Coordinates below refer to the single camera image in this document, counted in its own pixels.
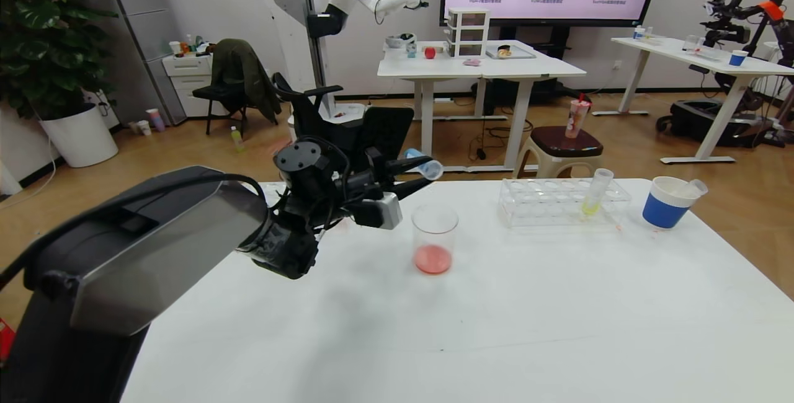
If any yellow pigment test tube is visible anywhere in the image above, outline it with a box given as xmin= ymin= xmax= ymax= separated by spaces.
xmin=581 ymin=168 xmax=614 ymax=218

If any black four-legged chair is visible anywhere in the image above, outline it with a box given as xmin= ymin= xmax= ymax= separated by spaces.
xmin=192 ymin=76 xmax=249 ymax=137

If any brown topped plastic stool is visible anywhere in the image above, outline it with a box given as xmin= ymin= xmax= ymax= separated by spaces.
xmin=515 ymin=126 xmax=604 ymax=179

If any white plant pot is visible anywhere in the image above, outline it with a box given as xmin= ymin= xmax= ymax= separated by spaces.
xmin=38 ymin=103 xmax=118 ymax=167

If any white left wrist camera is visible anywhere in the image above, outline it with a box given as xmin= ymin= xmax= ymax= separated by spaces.
xmin=355 ymin=192 xmax=404 ymax=231

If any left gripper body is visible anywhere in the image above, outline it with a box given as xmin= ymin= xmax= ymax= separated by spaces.
xmin=335 ymin=146 xmax=392 ymax=200

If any grey tray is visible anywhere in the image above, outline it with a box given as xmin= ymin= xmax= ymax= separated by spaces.
xmin=485 ymin=45 xmax=537 ymax=60

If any clear plastic test tube rack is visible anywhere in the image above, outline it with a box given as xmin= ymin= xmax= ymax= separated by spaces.
xmin=498 ymin=177 xmax=632 ymax=229

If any black office chair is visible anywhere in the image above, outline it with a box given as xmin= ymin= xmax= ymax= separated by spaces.
xmin=273 ymin=72 xmax=415 ymax=171

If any clear glass beaker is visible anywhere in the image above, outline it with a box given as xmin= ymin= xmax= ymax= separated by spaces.
xmin=412 ymin=204 xmax=460 ymax=276

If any blue white paper cup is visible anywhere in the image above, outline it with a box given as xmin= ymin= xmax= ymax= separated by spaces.
xmin=641 ymin=176 xmax=702 ymax=230

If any white standing desk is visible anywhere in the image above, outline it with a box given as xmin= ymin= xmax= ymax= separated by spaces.
xmin=591 ymin=37 xmax=794 ymax=165

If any white double desk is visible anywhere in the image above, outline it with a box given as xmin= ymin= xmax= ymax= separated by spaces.
xmin=377 ymin=40 xmax=587 ymax=174

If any blue pigment test tube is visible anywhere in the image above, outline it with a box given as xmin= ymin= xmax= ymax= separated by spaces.
xmin=403 ymin=148 xmax=444 ymax=181

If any green potted plant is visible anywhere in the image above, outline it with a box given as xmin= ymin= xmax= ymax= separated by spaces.
xmin=0 ymin=0 xmax=118 ymax=120

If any grey tall cabinet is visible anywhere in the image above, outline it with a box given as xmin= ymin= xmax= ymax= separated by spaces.
xmin=102 ymin=0 xmax=188 ymax=126

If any dark green jacket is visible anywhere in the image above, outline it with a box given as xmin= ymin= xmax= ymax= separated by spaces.
xmin=211 ymin=38 xmax=283 ymax=126

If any drink cup with red straw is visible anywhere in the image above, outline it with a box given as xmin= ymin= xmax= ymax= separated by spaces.
xmin=564 ymin=94 xmax=591 ymax=140

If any white desktop drawer organizer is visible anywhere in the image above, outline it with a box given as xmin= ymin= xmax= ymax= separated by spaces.
xmin=446 ymin=8 xmax=491 ymax=58

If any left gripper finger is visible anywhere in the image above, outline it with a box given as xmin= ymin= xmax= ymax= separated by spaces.
xmin=386 ymin=177 xmax=432 ymax=201
xmin=385 ymin=156 xmax=434 ymax=175

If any black wheeled robot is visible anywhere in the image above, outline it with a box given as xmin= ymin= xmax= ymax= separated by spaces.
xmin=655 ymin=0 xmax=794 ymax=149

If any white drawer cabinet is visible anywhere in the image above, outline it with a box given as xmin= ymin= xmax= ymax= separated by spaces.
xmin=163 ymin=53 xmax=225 ymax=119

